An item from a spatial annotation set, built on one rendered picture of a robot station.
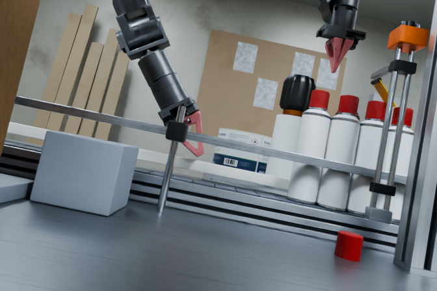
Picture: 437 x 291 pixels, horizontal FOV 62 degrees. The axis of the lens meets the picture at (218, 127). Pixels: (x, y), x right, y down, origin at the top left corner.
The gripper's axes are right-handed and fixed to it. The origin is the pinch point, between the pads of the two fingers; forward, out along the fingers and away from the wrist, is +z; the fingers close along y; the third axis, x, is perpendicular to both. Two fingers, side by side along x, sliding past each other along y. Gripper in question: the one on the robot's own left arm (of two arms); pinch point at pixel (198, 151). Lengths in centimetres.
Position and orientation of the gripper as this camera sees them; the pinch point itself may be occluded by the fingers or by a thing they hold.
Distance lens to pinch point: 67.3
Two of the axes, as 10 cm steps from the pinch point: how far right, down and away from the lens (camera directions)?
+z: 4.5, 8.9, -0.3
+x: -8.9, 4.5, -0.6
